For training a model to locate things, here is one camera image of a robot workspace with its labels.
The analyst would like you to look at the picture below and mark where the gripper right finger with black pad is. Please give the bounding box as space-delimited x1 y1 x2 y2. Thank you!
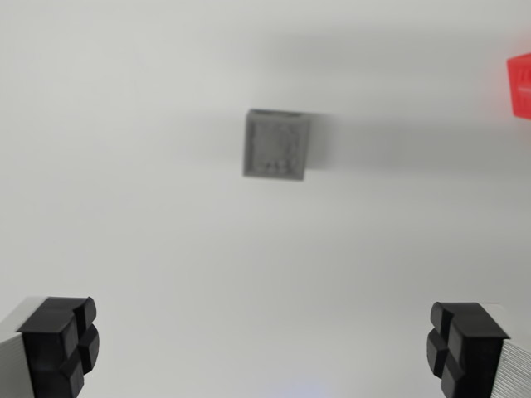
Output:
426 301 531 398

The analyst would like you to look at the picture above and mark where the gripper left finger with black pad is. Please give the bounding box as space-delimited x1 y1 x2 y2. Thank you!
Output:
0 295 100 398

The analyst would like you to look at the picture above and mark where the grey cube with embossed seven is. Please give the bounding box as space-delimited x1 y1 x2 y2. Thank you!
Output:
241 108 312 182

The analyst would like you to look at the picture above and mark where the red cube with raised dots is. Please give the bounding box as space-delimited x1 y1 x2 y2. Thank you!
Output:
505 51 531 119

